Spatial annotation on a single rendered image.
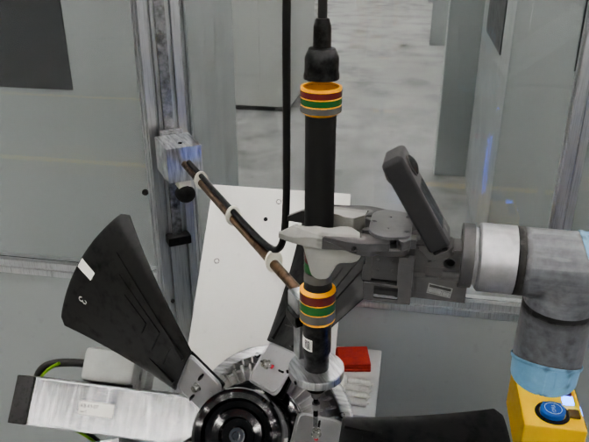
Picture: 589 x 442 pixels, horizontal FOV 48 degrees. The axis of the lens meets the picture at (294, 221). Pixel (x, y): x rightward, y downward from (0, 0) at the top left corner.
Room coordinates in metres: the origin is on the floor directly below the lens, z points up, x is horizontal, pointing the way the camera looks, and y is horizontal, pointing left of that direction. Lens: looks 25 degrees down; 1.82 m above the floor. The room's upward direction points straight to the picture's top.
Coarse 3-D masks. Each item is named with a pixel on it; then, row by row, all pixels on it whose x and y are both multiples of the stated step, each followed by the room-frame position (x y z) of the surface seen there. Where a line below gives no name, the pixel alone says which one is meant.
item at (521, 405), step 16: (512, 384) 0.96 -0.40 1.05; (512, 400) 0.94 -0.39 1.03; (528, 400) 0.89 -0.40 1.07; (544, 400) 0.89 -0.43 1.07; (560, 400) 0.89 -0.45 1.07; (576, 400) 0.89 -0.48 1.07; (512, 416) 0.91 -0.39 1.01; (528, 416) 0.85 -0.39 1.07; (512, 432) 0.89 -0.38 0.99; (528, 432) 0.83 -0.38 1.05; (544, 432) 0.82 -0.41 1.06; (560, 432) 0.82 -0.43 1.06; (576, 432) 0.81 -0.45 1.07
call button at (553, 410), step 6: (546, 402) 0.87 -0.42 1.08; (552, 402) 0.87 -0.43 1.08; (540, 408) 0.86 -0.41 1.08; (546, 408) 0.85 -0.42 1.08; (552, 408) 0.85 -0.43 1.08; (558, 408) 0.85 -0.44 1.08; (546, 414) 0.84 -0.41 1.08; (552, 414) 0.84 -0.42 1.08; (558, 414) 0.84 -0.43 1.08; (564, 414) 0.84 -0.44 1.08; (552, 420) 0.84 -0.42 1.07; (558, 420) 0.83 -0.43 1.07
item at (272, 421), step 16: (240, 384) 0.76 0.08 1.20; (208, 400) 0.67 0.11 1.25; (224, 400) 0.67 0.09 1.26; (240, 400) 0.67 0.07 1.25; (256, 400) 0.66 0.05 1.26; (272, 400) 0.68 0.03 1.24; (288, 400) 0.74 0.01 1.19; (208, 416) 0.66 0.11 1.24; (224, 416) 0.66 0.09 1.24; (240, 416) 0.65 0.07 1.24; (256, 416) 0.66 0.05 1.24; (272, 416) 0.65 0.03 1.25; (288, 416) 0.73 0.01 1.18; (192, 432) 0.65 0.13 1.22; (208, 432) 0.65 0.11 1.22; (224, 432) 0.65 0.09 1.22; (256, 432) 0.64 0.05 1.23; (272, 432) 0.64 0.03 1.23; (288, 432) 0.67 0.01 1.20
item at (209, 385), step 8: (192, 360) 0.74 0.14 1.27; (184, 368) 0.75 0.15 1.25; (192, 368) 0.74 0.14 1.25; (200, 368) 0.73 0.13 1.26; (184, 376) 0.75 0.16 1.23; (192, 376) 0.74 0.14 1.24; (208, 376) 0.72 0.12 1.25; (184, 384) 0.75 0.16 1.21; (192, 384) 0.74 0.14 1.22; (200, 384) 0.73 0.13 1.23; (208, 384) 0.72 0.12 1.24; (216, 384) 0.71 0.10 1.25; (184, 392) 0.76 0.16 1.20; (192, 392) 0.74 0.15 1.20; (200, 392) 0.73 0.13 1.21; (208, 392) 0.72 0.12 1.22; (216, 392) 0.71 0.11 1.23; (192, 400) 0.75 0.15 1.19; (200, 400) 0.74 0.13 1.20; (200, 408) 0.74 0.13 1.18
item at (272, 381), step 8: (272, 344) 0.78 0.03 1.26; (264, 352) 0.78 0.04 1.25; (272, 352) 0.77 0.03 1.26; (280, 352) 0.75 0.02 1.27; (288, 352) 0.74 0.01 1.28; (272, 360) 0.75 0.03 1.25; (280, 360) 0.74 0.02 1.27; (288, 360) 0.72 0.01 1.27; (256, 368) 0.76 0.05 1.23; (264, 368) 0.75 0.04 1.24; (280, 368) 0.72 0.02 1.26; (256, 376) 0.75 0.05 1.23; (264, 376) 0.74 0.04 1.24; (272, 376) 0.72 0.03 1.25; (280, 376) 0.71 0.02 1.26; (256, 384) 0.73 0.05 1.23; (264, 384) 0.72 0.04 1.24; (272, 384) 0.71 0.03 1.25; (280, 384) 0.70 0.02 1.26; (272, 392) 0.69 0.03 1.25
